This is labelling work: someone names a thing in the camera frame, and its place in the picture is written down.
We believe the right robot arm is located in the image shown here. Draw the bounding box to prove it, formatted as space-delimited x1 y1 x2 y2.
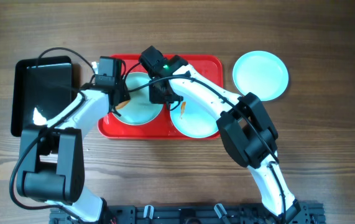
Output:
139 46 300 223

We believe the red plastic tray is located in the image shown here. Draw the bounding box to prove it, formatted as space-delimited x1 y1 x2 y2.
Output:
97 54 224 140

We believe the left black cable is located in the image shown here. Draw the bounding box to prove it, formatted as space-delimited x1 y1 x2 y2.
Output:
8 47 128 211

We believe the light blue plate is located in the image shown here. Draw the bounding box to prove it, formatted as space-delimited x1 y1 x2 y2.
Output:
232 50 289 101
170 98 218 139
114 72 163 126

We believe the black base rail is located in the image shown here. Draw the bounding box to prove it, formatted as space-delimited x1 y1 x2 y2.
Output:
49 202 325 224

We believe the black water tray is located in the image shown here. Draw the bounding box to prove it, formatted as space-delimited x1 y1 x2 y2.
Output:
11 56 74 137

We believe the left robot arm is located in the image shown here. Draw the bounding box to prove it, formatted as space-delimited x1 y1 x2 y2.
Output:
9 56 130 223

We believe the orange green sponge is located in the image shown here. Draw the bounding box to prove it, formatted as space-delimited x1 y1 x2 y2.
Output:
115 100 130 110

